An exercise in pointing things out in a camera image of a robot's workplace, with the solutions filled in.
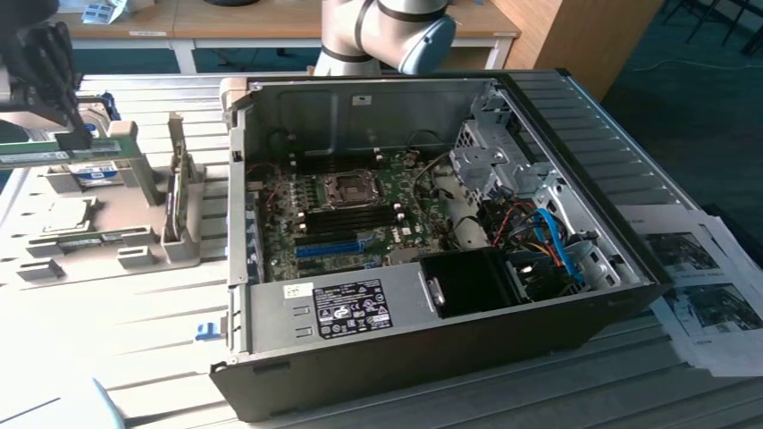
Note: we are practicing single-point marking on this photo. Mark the blue case latch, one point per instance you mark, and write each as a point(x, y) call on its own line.
point(208, 331)

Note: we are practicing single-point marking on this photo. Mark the light blue rounded object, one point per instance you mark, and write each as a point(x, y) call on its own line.
point(53, 406)

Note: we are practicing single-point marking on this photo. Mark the black open PC case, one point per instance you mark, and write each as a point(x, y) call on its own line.
point(417, 371)

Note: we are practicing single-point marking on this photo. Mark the disk caddy with blue clip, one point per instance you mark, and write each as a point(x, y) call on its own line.
point(97, 116)

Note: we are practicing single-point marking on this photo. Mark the wooden desk with white frame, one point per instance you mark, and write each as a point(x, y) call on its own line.
point(239, 22)

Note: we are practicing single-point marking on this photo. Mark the black RAM slot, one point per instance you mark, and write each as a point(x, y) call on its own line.
point(355, 224)
point(356, 229)
point(336, 166)
point(333, 157)
point(351, 212)
point(352, 218)

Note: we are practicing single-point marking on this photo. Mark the hard disk with blue label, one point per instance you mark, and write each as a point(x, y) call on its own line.
point(95, 174)

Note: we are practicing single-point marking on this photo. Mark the upright graphics card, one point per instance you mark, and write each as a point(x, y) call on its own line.
point(176, 187)

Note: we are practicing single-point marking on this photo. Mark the wooden cabinet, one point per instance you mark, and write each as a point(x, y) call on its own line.
point(572, 40)

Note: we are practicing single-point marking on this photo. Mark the printed paper sheet with photos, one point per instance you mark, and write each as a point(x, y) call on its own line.
point(703, 268)
point(727, 353)

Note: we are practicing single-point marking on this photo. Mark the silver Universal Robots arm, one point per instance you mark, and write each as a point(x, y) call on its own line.
point(381, 36)

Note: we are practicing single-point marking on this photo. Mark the blue expansion slot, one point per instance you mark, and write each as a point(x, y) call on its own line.
point(327, 246)
point(331, 254)

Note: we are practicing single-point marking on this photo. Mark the black chair legs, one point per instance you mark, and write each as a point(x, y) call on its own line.
point(715, 22)

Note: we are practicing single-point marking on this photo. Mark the silver metal disk bay cage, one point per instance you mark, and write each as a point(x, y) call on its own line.
point(495, 152)

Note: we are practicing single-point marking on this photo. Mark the green Dell motherboard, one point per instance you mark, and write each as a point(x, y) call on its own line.
point(285, 210)

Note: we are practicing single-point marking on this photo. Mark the silver CPU chip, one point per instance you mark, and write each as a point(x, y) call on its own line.
point(71, 214)

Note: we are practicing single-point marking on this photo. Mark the green RAM stick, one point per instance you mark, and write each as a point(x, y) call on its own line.
point(29, 155)
point(89, 241)

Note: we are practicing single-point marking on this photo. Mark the grey power supply with label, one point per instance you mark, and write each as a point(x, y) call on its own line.
point(345, 308)

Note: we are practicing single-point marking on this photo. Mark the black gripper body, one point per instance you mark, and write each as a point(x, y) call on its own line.
point(27, 67)

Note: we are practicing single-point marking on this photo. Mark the beige parts rack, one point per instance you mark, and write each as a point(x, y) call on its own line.
point(143, 179)

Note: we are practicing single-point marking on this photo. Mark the black fan shroud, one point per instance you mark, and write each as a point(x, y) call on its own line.
point(471, 281)

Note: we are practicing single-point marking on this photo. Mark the papers on desk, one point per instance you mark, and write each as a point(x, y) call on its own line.
point(104, 11)

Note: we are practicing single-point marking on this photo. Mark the CPU socket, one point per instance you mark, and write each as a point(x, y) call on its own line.
point(349, 191)

